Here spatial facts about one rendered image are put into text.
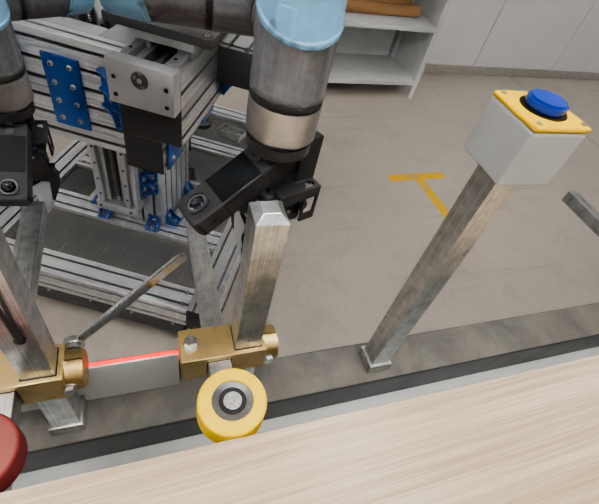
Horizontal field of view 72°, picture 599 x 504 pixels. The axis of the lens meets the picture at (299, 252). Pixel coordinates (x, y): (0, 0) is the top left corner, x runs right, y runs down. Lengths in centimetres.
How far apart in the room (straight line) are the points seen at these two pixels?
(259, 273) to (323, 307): 129
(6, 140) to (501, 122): 62
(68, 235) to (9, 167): 99
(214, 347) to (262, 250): 21
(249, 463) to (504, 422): 33
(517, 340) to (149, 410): 74
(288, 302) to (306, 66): 139
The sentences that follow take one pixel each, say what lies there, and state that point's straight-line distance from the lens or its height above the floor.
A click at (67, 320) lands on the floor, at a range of 169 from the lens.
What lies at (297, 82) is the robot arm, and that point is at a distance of 40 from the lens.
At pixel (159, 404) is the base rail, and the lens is 73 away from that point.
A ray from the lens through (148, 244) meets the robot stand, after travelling 159.
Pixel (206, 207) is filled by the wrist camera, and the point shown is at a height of 107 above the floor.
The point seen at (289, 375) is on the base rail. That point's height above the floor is 70.
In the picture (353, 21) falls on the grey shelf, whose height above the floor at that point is 52.
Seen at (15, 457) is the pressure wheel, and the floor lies 90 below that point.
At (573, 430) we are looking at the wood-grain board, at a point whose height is 90.
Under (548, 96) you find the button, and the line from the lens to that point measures 49.
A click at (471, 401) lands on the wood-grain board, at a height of 90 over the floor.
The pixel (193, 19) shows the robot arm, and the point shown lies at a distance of 49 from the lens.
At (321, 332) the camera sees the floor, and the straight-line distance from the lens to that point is 167.
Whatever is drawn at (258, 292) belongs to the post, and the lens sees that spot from 48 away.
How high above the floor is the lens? 137
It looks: 46 degrees down
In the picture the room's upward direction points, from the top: 16 degrees clockwise
